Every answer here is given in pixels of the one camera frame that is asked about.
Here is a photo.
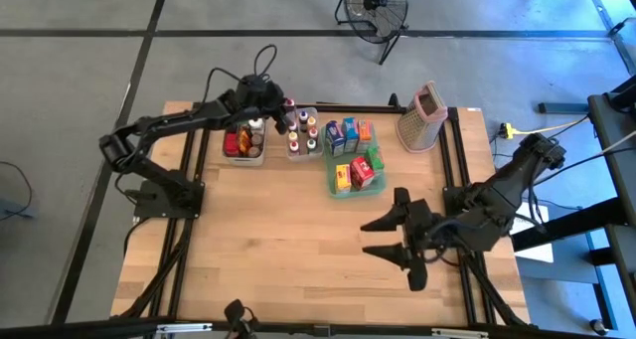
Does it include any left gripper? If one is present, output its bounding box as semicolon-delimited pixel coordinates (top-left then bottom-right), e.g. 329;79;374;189
236;74;295;135

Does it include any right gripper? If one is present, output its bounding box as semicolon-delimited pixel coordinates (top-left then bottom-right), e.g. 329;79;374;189
360;187;451;293

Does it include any dark blue cereal box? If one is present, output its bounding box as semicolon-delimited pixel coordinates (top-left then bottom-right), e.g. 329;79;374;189
325;120;348;159

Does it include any red cereal box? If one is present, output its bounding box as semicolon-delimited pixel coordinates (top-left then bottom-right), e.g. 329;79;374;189
349;155;377;191

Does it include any yellow Corn Pops box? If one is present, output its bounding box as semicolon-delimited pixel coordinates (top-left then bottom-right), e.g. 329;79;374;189
334;163;353;195

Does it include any green cereal box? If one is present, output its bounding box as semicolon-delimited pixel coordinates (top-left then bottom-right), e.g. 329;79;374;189
365;145;387;177

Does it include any orange snack box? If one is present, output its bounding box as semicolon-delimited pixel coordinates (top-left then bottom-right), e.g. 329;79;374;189
356;118;375;154

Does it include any clear plastic bin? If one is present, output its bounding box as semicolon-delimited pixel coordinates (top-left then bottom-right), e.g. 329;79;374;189
285;106;325;162

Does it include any teal plastic tray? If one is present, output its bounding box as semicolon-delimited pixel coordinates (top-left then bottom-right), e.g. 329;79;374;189
321;121;389;200

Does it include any frosted white plastic bin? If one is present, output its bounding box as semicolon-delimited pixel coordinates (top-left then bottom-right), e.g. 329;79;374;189
221;114;269;168

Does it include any pink metal box grater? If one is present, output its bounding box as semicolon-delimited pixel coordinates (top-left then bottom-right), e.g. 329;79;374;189
396;80;449;154

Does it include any black floor fan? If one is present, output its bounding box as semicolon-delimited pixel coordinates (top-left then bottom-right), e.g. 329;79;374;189
333;0;410;66

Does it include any white paper sheet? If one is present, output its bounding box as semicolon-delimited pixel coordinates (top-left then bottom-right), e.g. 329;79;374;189
509;202;555;264

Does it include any dark metal floor bar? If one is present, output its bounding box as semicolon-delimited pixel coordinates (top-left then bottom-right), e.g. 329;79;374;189
538;101;591;115

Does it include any black caster wheel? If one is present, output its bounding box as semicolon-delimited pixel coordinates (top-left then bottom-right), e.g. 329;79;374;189
589;317;611;337

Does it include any black metal workbench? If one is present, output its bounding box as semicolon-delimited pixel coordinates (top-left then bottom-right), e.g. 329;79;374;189
511;73;636;330

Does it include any black gantry crossbar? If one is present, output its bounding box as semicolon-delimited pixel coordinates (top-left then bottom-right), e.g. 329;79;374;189
0;316;636;339

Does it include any grey floor object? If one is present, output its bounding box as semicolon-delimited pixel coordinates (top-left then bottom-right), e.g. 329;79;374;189
0;199;31;222

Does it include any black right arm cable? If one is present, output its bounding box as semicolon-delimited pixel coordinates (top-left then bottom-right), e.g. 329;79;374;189
421;199;551;268

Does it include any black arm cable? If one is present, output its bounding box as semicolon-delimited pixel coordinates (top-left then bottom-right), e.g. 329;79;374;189
201;43;278;112
421;199;551;268

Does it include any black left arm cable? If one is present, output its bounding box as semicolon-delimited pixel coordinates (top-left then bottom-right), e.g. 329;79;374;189
201;43;278;112

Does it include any black aluminium table frame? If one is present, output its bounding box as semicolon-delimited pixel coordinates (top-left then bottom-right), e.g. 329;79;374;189
109;90;532;330

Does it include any silver metal bracket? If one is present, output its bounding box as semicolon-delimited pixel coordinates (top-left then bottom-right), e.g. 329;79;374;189
155;322;214;335
430;327;489;339

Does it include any yellow power cable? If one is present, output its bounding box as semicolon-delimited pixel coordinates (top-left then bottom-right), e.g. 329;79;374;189
499;113;592;140

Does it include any small black camera device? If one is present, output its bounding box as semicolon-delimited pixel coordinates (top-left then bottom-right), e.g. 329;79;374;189
223;298;260;339

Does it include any white cable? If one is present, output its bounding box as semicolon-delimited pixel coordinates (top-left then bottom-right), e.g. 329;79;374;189
583;129;636;161

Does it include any thin black floor cable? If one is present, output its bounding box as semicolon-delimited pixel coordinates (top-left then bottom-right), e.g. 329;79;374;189
0;160;34;222

